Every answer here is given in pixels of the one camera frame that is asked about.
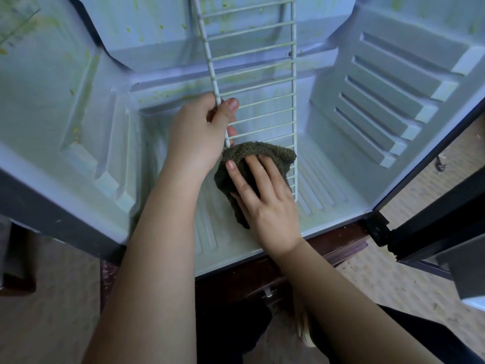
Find person's left hand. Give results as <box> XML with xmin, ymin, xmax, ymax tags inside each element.
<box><xmin>164</xmin><ymin>92</ymin><xmax>239</xmax><ymax>183</ymax></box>

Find person's right hand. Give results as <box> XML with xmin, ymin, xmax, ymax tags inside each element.
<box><xmin>225</xmin><ymin>154</ymin><xmax>303</xmax><ymax>258</ymax></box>

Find dark grey cloth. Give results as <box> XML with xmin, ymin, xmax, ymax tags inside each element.
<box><xmin>214</xmin><ymin>141</ymin><xmax>298</xmax><ymax>230</ymax></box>

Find white wire shelf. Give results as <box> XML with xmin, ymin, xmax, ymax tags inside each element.
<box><xmin>191</xmin><ymin>0</ymin><xmax>300</xmax><ymax>203</ymax></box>

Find grey mini fridge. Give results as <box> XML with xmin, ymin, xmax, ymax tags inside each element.
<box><xmin>0</xmin><ymin>0</ymin><xmax>485</xmax><ymax>279</ymax></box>

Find fridge door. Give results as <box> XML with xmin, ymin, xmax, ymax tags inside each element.
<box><xmin>367</xmin><ymin>166</ymin><xmax>485</xmax><ymax>311</ymax></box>

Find person's left forearm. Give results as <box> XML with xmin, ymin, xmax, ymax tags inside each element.
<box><xmin>82</xmin><ymin>170</ymin><xmax>209</xmax><ymax>364</ymax></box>

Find person's right forearm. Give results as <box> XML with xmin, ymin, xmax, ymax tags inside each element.
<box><xmin>276</xmin><ymin>239</ymin><xmax>441</xmax><ymax>364</ymax></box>

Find person's right foot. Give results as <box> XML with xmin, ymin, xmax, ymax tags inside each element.
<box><xmin>292</xmin><ymin>288</ymin><xmax>318</xmax><ymax>349</ymax></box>

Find person's dark trousers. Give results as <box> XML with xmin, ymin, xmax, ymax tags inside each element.
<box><xmin>193</xmin><ymin>280</ymin><xmax>485</xmax><ymax>364</ymax></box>

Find dark red wooden stand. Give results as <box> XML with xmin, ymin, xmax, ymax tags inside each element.
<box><xmin>100</xmin><ymin>222</ymin><xmax>372</xmax><ymax>308</ymax></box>

